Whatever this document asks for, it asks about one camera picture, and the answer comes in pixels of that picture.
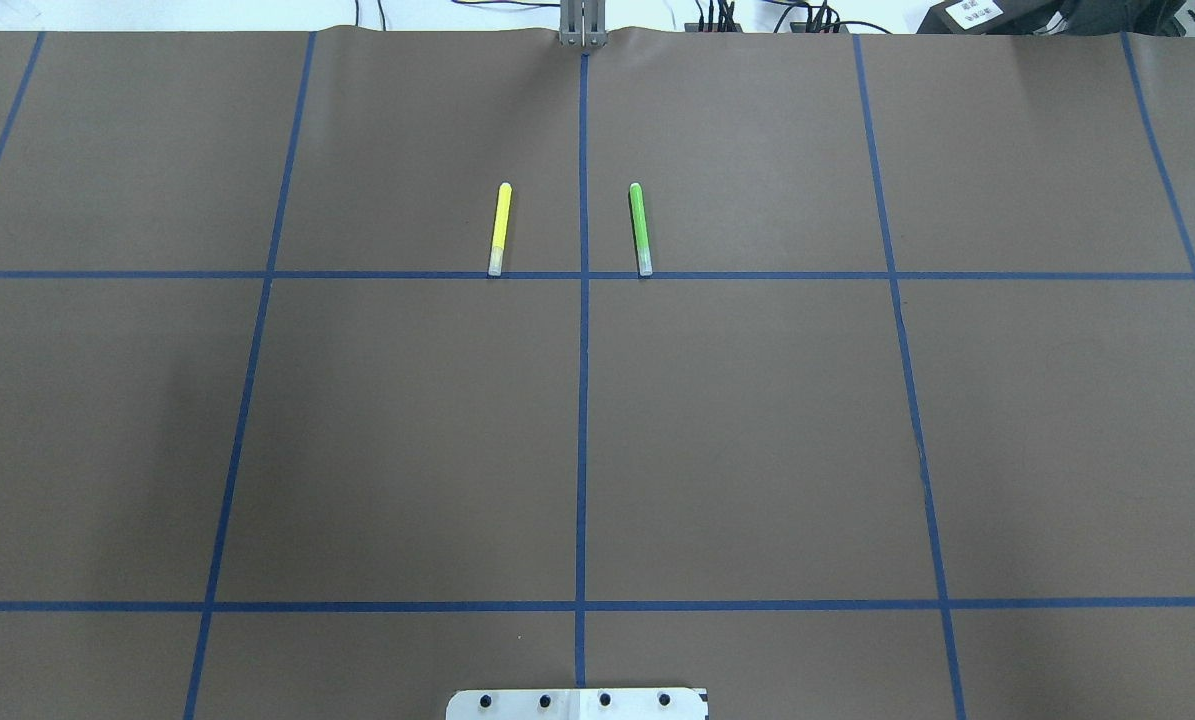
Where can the green marker pen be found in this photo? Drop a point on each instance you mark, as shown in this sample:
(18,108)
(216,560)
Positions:
(640,229)

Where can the yellow marker pen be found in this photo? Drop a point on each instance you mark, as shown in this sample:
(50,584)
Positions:
(500,227)

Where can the aluminium frame post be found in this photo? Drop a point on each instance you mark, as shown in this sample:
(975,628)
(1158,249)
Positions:
(582,23)

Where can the white camera pillar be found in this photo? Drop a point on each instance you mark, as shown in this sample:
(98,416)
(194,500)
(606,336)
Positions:
(580,703)

